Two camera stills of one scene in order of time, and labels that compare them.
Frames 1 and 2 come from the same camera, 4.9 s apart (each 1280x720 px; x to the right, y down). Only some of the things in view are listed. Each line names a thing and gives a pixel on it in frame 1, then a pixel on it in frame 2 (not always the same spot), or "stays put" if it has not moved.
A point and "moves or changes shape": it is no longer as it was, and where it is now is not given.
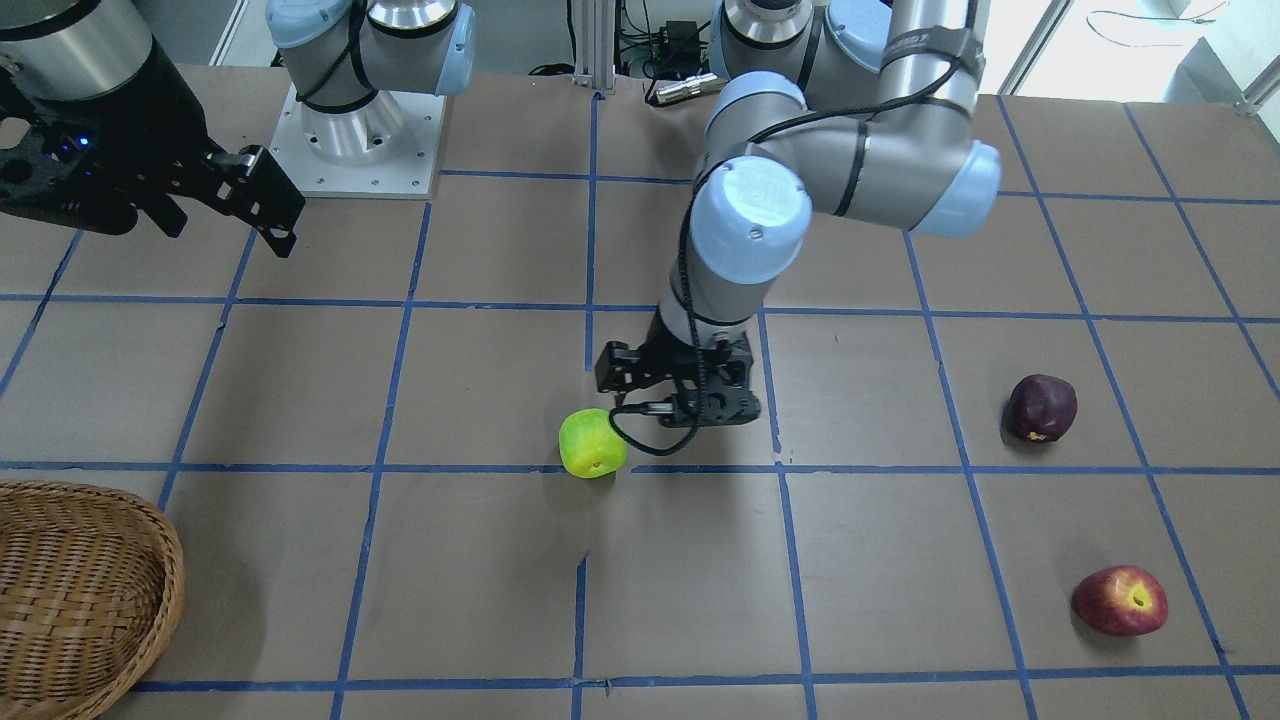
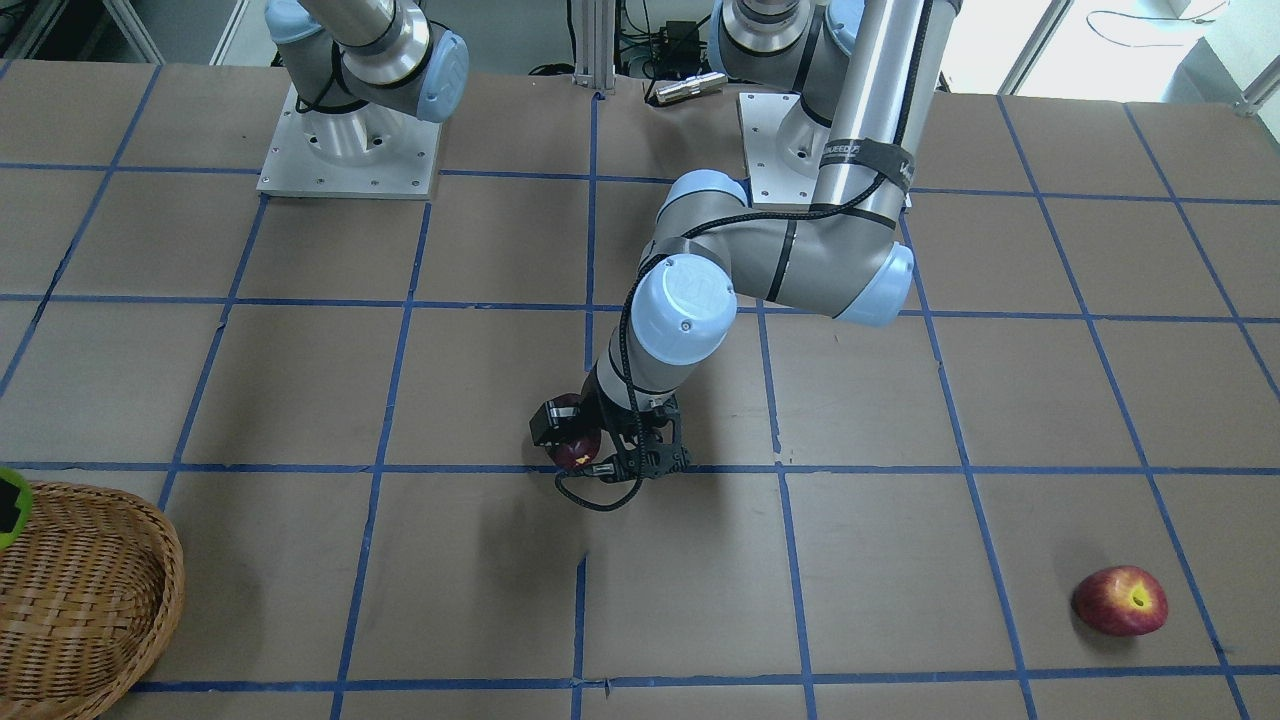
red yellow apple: x=1120 y=600 stays put
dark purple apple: x=1039 y=409 -> x=584 y=449
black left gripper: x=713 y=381 -> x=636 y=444
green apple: x=590 y=446 moves or changes shape
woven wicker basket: x=92 y=587 stays put
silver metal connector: x=694 y=85 stays put
